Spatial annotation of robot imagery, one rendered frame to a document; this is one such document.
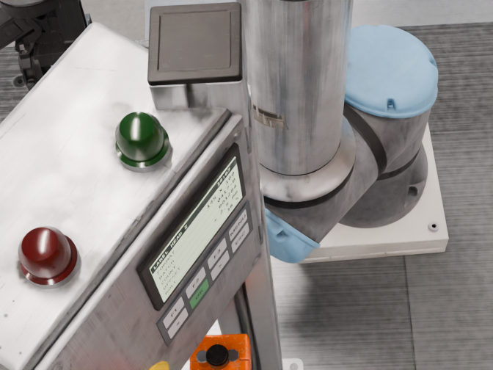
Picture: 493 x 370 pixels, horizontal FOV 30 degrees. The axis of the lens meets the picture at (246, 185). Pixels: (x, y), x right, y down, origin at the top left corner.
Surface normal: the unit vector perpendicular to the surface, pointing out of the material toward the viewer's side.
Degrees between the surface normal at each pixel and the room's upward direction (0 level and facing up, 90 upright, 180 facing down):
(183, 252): 90
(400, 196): 73
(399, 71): 10
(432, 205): 2
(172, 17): 0
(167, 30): 0
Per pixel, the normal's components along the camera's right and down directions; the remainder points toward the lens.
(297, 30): 0.04, 0.87
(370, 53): 0.06, -0.56
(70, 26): 0.08, 0.70
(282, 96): -0.28, 0.84
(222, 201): 0.83, 0.47
